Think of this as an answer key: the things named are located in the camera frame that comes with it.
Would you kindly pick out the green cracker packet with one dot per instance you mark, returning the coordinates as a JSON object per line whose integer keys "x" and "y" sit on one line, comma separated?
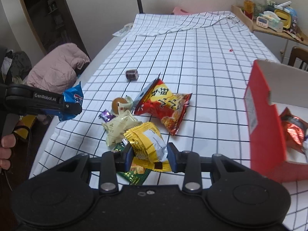
{"x": 137, "y": 175}

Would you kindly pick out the red foil snack packet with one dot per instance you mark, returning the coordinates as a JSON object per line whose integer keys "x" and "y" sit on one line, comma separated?
{"x": 292, "y": 129}

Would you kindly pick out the tissue pack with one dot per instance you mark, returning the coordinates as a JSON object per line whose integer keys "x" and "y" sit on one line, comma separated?
{"x": 274, "y": 22}

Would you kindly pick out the papers on table edge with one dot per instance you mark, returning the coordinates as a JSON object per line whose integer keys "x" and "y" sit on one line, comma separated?
{"x": 124, "y": 31}

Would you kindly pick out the wooden chair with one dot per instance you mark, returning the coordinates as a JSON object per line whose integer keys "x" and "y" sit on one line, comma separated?
{"x": 301, "y": 54}

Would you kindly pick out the white checked tablecloth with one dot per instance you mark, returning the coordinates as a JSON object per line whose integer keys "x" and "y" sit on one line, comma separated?
{"x": 209, "y": 55}

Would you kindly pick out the red chips bag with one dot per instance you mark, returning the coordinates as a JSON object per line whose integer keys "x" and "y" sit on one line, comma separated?
{"x": 159, "y": 101}

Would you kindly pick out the red cardboard box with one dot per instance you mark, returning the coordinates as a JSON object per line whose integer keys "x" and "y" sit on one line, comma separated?
{"x": 272, "y": 88}

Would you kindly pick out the orange liquid bottle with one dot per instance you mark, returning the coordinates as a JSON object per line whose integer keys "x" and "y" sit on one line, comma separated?
{"x": 249, "y": 8}

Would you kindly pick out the pink paper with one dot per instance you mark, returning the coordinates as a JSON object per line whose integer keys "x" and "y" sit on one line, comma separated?
{"x": 180, "y": 11}

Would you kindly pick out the yellow snack packet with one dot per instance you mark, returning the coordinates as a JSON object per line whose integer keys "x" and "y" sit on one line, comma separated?
{"x": 149, "y": 147}

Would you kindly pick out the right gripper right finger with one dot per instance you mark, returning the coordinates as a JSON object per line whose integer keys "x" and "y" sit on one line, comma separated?
{"x": 186, "y": 162}

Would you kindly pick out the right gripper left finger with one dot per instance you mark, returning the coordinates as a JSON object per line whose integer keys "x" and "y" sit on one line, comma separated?
{"x": 111, "y": 163}

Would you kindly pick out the person's left hand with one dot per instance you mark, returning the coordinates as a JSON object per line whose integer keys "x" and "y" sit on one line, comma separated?
{"x": 7, "y": 142}

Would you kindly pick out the purple candy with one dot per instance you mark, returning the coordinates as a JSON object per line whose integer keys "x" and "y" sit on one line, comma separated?
{"x": 106, "y": 116}

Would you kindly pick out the dark wrapped cube candy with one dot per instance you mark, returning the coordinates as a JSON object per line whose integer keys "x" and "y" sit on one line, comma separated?
{"x": 132, "y": 74}

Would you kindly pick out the white digital timer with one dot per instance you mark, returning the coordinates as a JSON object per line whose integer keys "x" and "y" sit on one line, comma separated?
{"x": 262, "y": 22}

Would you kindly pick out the pink jacket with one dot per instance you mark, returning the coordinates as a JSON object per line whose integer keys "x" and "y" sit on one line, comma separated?
{"x": 58, "y": 70}

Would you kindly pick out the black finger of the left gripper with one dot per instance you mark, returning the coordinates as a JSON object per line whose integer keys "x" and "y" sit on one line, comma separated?
{"x": 72, "y": 108}

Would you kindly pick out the dark wooden bookshelf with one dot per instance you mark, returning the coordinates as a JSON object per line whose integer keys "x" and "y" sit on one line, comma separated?
{"x": 51, "y": 23}

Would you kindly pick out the cream snack packet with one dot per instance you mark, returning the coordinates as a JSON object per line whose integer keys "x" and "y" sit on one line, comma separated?
{"x": 117, "y": 127}

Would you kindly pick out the yellow box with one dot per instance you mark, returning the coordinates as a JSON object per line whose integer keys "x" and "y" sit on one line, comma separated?
{"x": 285, "y": 17}

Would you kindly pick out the blue snack packet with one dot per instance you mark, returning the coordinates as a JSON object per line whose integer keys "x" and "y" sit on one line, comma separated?
{"x": 72, "y": 95}

